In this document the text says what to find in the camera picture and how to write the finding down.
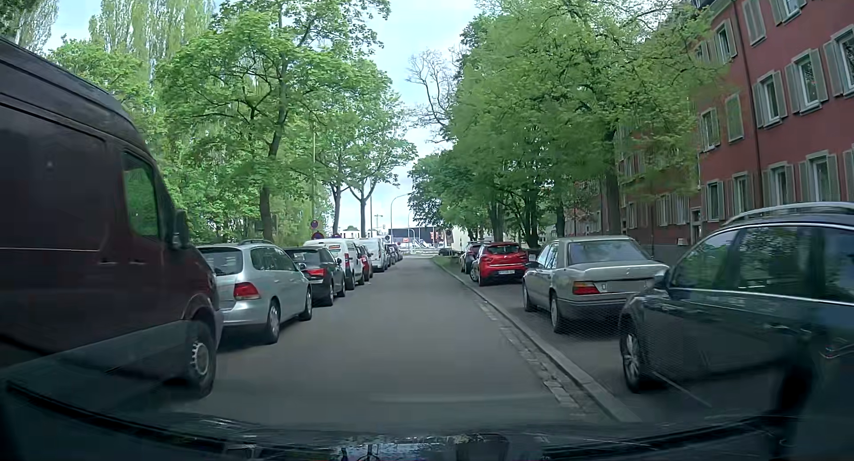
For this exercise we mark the low dark building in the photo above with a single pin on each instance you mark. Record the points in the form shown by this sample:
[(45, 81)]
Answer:
[(417, 234)]

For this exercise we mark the grass verge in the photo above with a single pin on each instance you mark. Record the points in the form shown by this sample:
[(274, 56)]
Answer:
[(445, 262)]

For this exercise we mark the red car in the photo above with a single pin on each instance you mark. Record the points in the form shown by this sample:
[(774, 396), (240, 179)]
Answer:
[(500, 261)]

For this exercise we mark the row of parked cars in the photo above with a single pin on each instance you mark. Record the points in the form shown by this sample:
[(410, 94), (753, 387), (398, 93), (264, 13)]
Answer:
[(347, 254)]

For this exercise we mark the round road sign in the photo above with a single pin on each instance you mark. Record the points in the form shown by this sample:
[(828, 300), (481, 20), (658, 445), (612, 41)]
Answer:
[(314, 225)]

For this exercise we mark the black car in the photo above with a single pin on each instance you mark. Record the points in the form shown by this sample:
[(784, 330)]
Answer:
[(321, 267)]

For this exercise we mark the grey asphalt road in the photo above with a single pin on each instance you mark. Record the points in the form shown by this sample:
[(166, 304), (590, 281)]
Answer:
[(400, 341)]

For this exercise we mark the beige saloon car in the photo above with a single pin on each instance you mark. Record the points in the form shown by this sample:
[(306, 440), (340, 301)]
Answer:
[(587, 274)]

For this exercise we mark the silver estate car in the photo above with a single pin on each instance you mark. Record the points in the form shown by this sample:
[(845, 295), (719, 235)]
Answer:
[(263, 284)]

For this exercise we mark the grey paved parking strip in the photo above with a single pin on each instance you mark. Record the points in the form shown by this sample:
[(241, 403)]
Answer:
[(567, 334)]

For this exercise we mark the row of trees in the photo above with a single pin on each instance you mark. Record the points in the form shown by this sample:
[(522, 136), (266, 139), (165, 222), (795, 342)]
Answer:
[(567, 100), (253, 114)]

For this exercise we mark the car's own bonnet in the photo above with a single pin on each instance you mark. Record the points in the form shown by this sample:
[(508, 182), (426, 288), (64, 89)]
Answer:
[(427, 444)]

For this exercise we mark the dark grey estate car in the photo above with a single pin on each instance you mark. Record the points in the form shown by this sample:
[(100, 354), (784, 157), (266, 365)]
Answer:
[(754, 301)]

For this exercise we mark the dark red van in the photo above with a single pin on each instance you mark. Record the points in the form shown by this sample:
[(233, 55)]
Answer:
[(73, 247)]

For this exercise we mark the red brick apartment building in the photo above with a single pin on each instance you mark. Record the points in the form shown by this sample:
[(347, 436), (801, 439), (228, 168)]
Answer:
[(767, 114)]

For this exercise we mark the lamp post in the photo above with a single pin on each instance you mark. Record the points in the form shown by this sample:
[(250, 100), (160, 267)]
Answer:
[(392, 214)]

